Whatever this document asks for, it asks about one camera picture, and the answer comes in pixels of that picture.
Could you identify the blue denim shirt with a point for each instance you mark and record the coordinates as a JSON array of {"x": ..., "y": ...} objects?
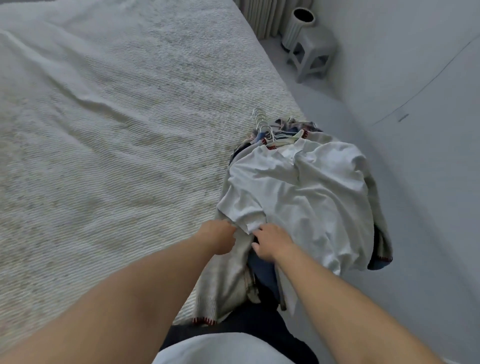
[{"x": 264, "y": 273}]

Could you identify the white zip polo shirt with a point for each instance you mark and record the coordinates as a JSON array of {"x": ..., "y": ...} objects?
[{"x": 307, "y": 195}]

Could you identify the beige curtain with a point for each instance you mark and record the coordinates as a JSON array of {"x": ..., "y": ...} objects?
[{"x": 262, "y": 15}]

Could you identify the light blue hanger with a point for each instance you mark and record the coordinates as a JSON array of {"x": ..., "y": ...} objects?
[{"x": 261, "y": 118}]

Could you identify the person's right hand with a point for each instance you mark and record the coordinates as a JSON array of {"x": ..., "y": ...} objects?
[{"x": 273, "y": 242}]

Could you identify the person's right forearm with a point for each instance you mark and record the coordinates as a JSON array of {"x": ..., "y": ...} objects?
[{"x": 356, "y": 318}]

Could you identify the white cylindrical bin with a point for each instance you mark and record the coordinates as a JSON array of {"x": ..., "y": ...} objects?
[{"x": 296, "y": 26}]

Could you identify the white plastic stool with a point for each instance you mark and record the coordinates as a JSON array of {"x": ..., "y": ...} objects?
[{"x": 315, "y": 48}]

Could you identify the bed with white bedspread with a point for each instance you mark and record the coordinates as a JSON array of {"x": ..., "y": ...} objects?
[{"x": 112, "y": 131}]

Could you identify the person's left hand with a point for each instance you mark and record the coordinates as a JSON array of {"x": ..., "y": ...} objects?
[{"x": 217, "y": 236}]

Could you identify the person's left forearm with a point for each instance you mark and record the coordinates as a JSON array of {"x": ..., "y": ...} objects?
[{"x": 112, "y": 311}]

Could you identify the grey sweater red stitching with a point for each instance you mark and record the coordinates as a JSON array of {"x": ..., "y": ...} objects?
[{"x": 225, "y": 277}]

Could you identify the person's black shorts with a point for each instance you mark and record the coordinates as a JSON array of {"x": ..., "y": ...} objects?
[{"x": 255, "y": 318}]

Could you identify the person's white t-shirt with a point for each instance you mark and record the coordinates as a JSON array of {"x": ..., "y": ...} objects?
[{"x": 217, "y": 350}]

